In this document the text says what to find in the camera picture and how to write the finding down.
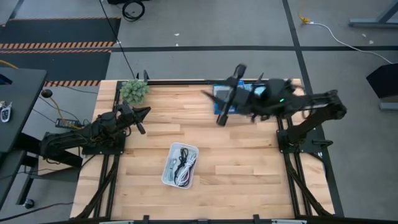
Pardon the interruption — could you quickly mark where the white USB-C cable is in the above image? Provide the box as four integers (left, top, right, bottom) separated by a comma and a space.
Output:
176, 151, 198, 186

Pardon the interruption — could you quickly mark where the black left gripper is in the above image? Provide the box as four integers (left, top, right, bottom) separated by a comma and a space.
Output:
119, 103, 152, 136

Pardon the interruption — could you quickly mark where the white plastic bin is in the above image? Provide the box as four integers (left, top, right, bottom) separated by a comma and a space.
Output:
160, 142, 200, 190

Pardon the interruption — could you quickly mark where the white key fob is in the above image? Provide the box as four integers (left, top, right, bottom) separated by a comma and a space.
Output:
0, 101, 13, 123

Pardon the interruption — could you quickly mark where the white power cable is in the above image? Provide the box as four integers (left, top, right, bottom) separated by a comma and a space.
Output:
309, 21, 395, 65

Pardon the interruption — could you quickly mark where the light blue USB-C cable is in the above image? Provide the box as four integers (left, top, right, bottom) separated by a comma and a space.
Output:
167, 149, 182, 182

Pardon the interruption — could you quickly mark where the green artificial plant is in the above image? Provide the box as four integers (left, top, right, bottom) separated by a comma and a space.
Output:
119, 78, 151, 106

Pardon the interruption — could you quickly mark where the black equipment case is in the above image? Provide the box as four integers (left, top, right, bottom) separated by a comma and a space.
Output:
366, 63, 398, 99

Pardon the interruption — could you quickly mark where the black USB-C cable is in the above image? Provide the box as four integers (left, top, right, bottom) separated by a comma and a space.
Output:
173, 147, 191, 187

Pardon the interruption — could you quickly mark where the black coiled cable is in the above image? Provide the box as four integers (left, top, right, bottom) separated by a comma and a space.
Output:
121, 0, 146, 22

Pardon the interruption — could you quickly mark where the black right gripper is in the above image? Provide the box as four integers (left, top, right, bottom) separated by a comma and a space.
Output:
200, 63, 250, 126

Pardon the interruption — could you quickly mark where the black desk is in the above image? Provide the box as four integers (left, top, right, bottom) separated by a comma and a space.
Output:
0, 67, 48, 210

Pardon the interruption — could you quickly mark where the black floor cable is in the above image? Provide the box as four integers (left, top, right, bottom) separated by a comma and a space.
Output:
98, 0, 137, 79
0, 202, 74, 222

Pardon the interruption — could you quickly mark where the black power strip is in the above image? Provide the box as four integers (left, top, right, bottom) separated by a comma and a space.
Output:
55, 118, 82, 130

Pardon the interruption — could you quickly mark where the black hazard-striped floor mat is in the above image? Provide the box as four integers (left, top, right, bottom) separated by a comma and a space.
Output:
0, 17, 122, 50
0, 49, 112, 87

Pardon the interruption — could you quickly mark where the blue product box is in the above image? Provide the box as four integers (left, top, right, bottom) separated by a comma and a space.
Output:
213, 80, 268, 116

